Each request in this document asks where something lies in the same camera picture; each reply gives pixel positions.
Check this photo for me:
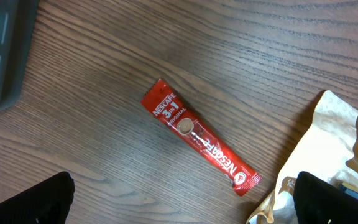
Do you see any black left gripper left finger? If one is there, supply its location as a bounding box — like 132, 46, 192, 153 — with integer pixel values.
0, 172, 75, 224

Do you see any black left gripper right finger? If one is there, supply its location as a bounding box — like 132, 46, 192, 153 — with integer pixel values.
293, 171, 358, 224

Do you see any clear brown snack bag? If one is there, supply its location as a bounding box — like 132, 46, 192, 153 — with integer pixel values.
247, 90, 358, 223

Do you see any red snack bar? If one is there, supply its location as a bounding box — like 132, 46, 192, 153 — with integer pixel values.
141, 79, 261, 196

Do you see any grey plastic mesh basket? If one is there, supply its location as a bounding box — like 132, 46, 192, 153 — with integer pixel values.
0, 0, 39, 110

